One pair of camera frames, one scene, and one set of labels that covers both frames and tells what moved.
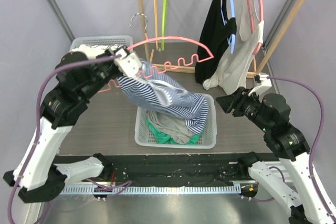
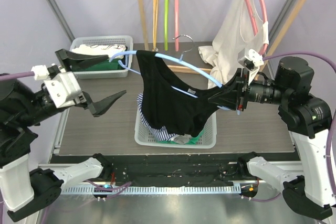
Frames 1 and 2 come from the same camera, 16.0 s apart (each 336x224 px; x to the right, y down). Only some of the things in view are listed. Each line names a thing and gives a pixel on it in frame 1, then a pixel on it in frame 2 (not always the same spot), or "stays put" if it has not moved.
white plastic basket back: (126, 41) stays put
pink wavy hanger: (189, 40) -> (177, 11)
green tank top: (163, 139) stays put
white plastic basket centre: (207, 125) stays put
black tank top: (217, 28) -> (170, 102)
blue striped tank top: (149, 87) -> (161, 134)
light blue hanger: (231, 38) -> (175, 61)
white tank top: (231, 72) stays put
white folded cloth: (92, 51) stays put
